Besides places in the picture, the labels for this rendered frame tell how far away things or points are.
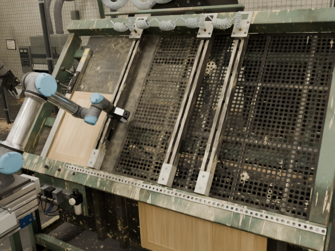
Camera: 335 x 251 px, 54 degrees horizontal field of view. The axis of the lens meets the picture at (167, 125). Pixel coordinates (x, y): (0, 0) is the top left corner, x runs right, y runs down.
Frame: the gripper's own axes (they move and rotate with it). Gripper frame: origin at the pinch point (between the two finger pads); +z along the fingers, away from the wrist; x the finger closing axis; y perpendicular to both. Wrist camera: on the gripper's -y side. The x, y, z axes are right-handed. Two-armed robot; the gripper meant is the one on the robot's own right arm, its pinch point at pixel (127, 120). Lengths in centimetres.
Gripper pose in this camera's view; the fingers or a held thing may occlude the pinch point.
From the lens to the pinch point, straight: 229.0
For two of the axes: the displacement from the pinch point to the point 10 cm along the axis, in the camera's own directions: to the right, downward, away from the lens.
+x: -2.9, 9.1, -2.8
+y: -8.6, -1.2, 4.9
